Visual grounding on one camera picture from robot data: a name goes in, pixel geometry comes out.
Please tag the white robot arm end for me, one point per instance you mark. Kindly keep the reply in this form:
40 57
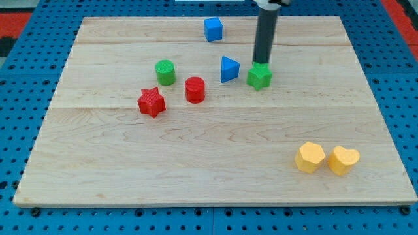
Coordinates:
272 5

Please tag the red cylinder block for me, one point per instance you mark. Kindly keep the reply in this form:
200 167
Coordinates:
195 90

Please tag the blue triangular prism block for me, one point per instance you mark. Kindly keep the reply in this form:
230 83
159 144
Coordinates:
229 69

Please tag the red star block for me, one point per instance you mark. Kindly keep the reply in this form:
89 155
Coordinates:
151 102

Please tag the light wooden board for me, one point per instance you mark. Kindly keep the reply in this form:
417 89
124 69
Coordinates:
235 148

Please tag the green cylinder block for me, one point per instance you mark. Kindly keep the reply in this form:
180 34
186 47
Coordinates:
165 72

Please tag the green star block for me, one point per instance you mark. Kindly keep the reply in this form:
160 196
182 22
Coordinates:
259 76

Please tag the blue cube block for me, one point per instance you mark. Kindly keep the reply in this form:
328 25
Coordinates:
213 29

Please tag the yellow hexagon block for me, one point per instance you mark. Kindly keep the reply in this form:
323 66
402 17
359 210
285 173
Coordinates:
310 157

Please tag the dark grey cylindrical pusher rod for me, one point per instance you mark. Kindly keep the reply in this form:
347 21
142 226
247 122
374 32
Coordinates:
264 36

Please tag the yellow heart block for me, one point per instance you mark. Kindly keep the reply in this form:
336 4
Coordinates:
342 160

